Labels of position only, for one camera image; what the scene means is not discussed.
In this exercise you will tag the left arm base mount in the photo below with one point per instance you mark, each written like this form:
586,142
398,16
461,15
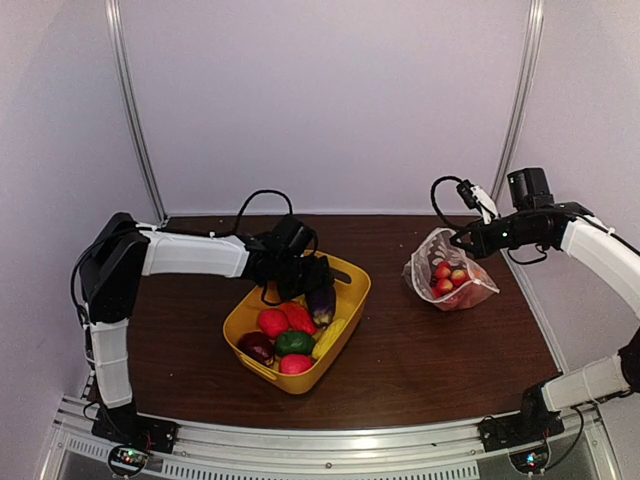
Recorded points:
135,435

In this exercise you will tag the aluminium corner post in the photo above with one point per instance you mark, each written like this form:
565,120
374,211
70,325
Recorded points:
132,115
527,70

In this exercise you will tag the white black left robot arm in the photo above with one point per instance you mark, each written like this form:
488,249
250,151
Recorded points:
106,278

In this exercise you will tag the yellow toy corn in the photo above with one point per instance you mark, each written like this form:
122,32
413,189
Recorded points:
328,338

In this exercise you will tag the purple toy eggplant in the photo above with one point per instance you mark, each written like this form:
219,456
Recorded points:
321,304

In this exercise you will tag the orange toy fruit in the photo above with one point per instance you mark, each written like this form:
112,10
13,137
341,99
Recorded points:
471,287

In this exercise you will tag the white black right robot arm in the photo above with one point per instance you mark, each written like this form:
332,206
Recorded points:
593,312

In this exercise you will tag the yellow plastic basket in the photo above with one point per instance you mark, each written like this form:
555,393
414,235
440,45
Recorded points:
351,296

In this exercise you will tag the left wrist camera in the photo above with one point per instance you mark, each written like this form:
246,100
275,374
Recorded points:
315,274

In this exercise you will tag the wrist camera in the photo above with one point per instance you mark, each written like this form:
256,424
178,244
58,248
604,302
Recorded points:
476,198
315,274

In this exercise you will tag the green toy pepper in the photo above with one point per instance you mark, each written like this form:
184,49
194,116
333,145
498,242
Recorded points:
294,342

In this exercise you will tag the clear polka dot zip bag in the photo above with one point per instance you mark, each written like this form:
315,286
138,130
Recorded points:
422,262

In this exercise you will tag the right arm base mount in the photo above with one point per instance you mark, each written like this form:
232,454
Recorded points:
497,433

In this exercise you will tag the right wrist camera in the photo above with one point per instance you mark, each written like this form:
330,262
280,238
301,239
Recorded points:
476,198

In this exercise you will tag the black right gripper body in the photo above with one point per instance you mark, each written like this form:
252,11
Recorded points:
520,235

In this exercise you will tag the pink red toy fruit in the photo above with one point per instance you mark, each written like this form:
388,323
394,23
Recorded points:
295,364

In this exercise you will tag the right aluminium corner post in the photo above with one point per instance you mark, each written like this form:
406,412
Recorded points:
527,70

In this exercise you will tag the dark red toy onion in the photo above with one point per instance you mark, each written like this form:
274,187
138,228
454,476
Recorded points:
258,347

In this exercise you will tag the front aluminium rail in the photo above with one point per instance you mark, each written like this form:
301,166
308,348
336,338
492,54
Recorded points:
452,450

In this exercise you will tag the left aluminium corner post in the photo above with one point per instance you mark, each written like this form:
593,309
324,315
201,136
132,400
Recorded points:
132,115

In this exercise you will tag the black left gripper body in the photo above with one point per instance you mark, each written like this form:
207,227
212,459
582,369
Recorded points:
289,279

